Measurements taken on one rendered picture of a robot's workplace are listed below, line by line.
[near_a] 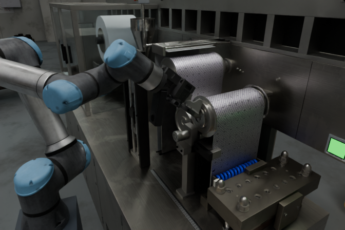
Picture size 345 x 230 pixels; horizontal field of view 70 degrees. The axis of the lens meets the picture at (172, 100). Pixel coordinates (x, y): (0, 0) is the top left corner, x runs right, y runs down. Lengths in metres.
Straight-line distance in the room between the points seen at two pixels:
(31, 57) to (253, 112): 0.80
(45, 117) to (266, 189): 0.80
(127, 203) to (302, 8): 0.94
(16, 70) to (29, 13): 11.46
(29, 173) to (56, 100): 0.37
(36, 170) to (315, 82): 0.95
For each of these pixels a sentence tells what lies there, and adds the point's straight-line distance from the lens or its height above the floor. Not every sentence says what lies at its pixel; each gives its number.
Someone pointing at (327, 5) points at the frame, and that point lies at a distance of 0.92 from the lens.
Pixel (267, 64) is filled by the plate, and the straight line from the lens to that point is 1.05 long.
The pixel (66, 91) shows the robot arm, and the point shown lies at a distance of 0.58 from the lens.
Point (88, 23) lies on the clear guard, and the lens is 1.62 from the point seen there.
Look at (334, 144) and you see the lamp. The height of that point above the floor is 1.20.
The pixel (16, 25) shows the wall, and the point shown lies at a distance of 12.29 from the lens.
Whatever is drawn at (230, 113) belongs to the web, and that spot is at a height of 1.27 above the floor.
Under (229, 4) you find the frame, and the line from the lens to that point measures 1.19.
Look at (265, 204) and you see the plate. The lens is 0.89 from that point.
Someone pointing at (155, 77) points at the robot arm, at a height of 1.43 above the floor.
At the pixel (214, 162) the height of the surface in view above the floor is 1.09.
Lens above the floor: 1.63
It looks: 22 degrees down
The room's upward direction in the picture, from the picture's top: straight up
